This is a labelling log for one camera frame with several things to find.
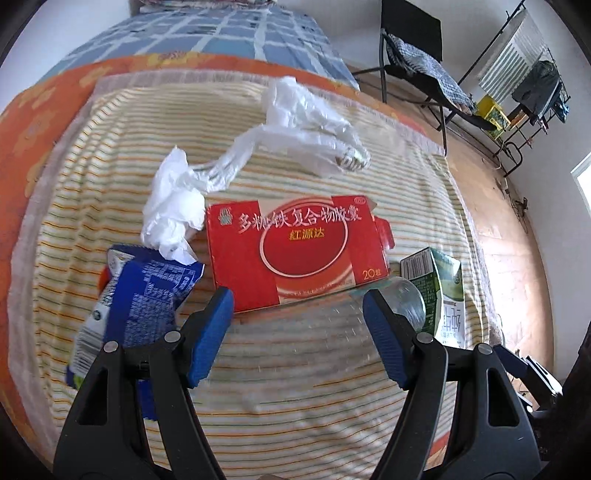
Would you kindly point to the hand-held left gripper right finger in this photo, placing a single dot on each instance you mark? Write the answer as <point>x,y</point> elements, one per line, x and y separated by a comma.
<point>383,337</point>

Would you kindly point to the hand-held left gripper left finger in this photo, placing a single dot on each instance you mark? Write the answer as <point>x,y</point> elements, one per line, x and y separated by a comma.
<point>212,332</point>

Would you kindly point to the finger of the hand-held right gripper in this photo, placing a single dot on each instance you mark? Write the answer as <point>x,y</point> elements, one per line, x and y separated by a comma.
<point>542,381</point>
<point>510,362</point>

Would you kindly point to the clear plastic bottle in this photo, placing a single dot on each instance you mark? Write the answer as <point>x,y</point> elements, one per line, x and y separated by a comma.
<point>406,300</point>

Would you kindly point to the green milk carton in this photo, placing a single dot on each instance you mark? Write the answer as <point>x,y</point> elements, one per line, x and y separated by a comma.
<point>438,286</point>

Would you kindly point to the blue snack packet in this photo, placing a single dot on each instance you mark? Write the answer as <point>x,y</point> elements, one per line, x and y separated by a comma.
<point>143,295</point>

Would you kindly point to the red medicine box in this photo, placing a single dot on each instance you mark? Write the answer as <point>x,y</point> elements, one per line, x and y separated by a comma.
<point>300,249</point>

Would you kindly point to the white plastic bag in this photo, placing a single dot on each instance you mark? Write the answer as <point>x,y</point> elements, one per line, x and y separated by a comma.
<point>295,120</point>

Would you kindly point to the striped cream blanket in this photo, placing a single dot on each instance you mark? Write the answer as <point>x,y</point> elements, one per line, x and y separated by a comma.
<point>300,369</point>

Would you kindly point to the black drying rack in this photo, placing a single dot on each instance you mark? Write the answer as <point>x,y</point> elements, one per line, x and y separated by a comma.
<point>510,147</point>

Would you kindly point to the yellow box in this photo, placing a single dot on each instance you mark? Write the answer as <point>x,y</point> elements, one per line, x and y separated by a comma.
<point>491,113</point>

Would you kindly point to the checked chair cushion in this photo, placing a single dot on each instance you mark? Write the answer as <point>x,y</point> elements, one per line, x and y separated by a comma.
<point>429,69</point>

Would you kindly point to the orange floral blanket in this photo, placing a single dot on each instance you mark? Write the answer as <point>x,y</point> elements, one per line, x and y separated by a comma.
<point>46,115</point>

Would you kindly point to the dark hanging garment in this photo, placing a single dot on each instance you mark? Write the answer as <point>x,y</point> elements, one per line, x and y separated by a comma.
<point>538,87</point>

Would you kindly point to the blue plaid bedsheet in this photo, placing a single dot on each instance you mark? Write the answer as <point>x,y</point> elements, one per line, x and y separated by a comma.
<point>231,37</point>

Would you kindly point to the striped grey white cloth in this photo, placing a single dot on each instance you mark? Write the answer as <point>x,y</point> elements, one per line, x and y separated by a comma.
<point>512,55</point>

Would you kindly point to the black folding chair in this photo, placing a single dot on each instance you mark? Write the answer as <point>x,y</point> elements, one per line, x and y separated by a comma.
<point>406,18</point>

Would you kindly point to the folded patterned quilt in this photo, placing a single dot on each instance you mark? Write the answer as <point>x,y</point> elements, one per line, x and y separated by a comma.
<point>203,3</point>

